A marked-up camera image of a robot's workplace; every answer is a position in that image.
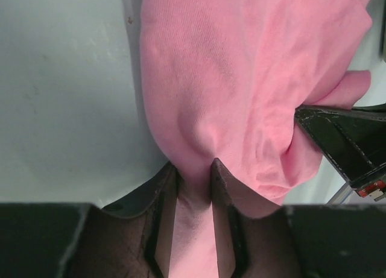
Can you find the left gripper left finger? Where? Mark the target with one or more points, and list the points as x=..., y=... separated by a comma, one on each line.
x=130, y=237

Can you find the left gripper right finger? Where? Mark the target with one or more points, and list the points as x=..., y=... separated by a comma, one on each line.
x=257, y=238

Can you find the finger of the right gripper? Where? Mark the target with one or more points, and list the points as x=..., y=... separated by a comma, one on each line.
x=353, y=141

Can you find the pink t shirt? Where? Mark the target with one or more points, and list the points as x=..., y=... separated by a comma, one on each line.
x=221, y=79

